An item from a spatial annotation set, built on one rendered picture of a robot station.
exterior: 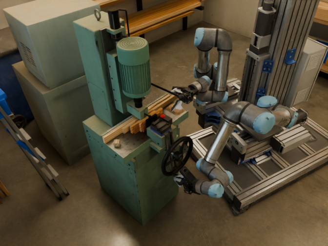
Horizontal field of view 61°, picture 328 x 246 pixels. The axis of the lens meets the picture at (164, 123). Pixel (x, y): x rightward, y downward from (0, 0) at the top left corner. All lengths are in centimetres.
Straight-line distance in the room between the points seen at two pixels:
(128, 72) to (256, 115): 72
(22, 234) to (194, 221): 140
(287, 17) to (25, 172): 260
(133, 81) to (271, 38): 93
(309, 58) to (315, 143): 108
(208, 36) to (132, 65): 56
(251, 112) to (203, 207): 126
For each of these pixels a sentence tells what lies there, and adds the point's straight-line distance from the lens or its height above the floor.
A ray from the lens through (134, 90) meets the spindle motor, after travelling 165.
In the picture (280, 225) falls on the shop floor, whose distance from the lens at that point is 260.
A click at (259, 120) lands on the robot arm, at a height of 122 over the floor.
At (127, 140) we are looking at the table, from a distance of 179.
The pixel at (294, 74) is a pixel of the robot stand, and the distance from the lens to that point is 225.
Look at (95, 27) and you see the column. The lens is 169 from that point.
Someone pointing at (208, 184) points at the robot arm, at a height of 90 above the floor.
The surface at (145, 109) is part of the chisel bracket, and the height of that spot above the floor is 103.
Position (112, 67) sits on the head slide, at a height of 131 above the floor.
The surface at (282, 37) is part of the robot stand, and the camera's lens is 194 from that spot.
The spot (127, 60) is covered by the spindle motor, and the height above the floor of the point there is 141.
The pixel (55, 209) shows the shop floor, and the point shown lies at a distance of 271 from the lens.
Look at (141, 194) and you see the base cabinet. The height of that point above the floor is 42.
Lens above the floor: 216
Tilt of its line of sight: 42 degrees down
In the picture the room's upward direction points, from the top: 2 degrees counter-clockwise
